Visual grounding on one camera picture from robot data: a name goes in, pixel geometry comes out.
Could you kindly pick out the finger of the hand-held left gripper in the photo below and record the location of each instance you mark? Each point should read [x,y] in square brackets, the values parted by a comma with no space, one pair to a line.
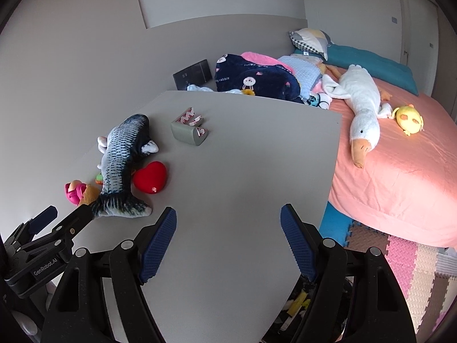
[73,227]
[43,218]

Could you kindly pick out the black trash bin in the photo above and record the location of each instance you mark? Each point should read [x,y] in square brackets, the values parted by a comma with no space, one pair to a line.
[305,287]

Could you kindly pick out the black wall socket panel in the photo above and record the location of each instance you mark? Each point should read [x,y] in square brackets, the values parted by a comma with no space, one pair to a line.
[192,75]

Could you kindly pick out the white goose plush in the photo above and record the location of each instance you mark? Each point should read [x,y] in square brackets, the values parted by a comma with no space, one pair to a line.
[360,103]

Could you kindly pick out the orange plastic toy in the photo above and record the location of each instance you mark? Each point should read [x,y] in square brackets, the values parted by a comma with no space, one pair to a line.
[91,193]

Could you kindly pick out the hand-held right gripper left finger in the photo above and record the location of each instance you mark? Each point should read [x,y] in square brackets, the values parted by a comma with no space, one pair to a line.
[159,246]

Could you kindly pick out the green plastic toy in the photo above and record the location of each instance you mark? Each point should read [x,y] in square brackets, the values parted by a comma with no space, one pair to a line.
[99,177]

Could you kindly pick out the grey fish plush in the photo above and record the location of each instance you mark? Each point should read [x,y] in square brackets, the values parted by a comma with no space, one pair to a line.
[117,157]

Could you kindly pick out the pink fleece blanket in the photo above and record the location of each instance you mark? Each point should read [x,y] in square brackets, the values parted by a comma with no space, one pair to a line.
[259,58]

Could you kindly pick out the light blue blanket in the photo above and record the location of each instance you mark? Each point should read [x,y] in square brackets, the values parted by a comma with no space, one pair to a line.
[303,73]

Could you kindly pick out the checkered patchwork pillow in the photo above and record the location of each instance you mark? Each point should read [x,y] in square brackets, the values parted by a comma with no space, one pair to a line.
[310,43]

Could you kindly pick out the navy printed blanket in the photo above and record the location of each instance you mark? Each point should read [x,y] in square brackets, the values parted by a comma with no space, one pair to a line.
[250,75]

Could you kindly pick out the foam puzzle floor mat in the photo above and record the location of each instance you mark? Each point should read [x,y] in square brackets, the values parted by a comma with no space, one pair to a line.
[403,257]

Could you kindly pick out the red heart plush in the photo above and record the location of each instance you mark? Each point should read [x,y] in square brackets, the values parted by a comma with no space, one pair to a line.
[150,177]

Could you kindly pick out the pink doll toy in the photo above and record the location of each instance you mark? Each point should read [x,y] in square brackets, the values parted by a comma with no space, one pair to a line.
[73,193]

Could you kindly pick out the white door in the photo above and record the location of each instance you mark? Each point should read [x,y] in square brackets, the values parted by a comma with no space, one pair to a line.
[417,35]

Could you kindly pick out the teal long pillow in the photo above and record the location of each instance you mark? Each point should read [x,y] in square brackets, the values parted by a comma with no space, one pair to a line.
[371,64]

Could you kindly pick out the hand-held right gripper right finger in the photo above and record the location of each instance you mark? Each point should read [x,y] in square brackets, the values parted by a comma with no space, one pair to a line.
[298,244]

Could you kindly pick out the white sock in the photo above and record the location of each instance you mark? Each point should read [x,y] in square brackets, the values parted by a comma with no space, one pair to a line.
[325,102]

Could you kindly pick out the yellow chick plush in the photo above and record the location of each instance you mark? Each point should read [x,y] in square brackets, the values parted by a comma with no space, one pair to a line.
[408,119]

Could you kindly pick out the white cloth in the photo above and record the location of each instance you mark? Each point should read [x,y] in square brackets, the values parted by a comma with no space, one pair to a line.
[198,88]

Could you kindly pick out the grey corner guard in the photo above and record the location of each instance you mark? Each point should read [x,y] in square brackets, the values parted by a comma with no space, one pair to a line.
[185,132]

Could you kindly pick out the pink bed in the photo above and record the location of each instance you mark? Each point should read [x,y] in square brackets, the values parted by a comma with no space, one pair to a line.
[403,178]

